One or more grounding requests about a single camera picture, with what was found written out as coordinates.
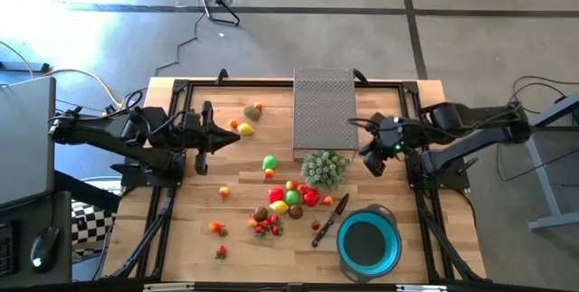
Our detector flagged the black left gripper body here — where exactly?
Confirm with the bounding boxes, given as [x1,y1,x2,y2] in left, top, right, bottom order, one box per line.
[180,100,219,176]

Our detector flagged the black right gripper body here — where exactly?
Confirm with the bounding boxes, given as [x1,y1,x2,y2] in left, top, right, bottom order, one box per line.
[360,111,409,178]

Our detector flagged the whole brown kiwi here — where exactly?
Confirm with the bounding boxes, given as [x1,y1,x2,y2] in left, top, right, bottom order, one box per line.
[242,104,262,122]

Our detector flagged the black kitchen knife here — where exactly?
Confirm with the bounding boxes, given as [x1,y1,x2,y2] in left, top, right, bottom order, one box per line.
[310,193,350,249]

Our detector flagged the blue collapsible colander bowl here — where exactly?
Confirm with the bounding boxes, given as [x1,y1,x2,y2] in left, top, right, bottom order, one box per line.
[335,203,403,283]

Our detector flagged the potted artificial succulent plant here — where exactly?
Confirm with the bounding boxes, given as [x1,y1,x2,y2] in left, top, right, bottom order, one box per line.
[300,149,348,192]

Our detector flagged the perforated grey metal stand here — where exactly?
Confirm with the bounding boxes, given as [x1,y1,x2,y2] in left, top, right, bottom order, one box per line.
[292,67,359,163]

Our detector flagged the black white checkerboard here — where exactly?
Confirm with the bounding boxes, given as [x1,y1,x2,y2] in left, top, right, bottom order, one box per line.
[71,200,119,257]

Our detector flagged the grey laptop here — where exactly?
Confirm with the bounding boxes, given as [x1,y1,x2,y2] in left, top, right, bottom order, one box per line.
[0,76,57,212]

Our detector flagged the black computer mouse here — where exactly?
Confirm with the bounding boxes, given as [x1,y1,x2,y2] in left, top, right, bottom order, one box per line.
[30,226,61,275]

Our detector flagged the black power strip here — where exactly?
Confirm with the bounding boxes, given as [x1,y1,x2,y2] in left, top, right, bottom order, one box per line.
[0,61,51,73]

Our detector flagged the black keyboard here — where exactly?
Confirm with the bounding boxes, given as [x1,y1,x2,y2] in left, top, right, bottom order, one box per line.
[0,221,20,279]

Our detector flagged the black aluminium table frame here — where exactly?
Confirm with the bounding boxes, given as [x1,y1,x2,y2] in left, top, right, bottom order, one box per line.
[101,68,489,284]

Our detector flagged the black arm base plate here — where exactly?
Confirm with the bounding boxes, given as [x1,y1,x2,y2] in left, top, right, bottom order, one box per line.
[405,154,471,190]
[110,154,187,189]

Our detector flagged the black fan cable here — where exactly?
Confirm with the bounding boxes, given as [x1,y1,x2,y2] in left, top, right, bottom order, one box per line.
[155,0,204,78]

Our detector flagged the yellow floor cable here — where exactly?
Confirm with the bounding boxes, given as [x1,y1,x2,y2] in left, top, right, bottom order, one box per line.
[0,41,124,108]

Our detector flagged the black floor cable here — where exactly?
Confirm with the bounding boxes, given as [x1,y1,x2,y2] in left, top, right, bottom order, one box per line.
[495,74,579,183]

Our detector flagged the grey desk frame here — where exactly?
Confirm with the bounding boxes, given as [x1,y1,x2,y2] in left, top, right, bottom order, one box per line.
[499,91,579,232]

